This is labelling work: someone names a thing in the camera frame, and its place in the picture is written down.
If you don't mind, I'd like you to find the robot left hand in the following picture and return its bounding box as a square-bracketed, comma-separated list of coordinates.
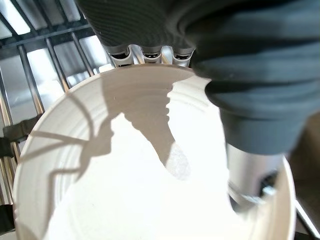
[76, 0, 320, 212]

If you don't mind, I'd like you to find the white ceramic plate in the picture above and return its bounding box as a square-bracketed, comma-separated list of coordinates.
[12, 63, 297, 240]

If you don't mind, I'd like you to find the grey wire dishwasher rack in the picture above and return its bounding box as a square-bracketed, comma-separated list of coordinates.
[0, 0, 320, 240]

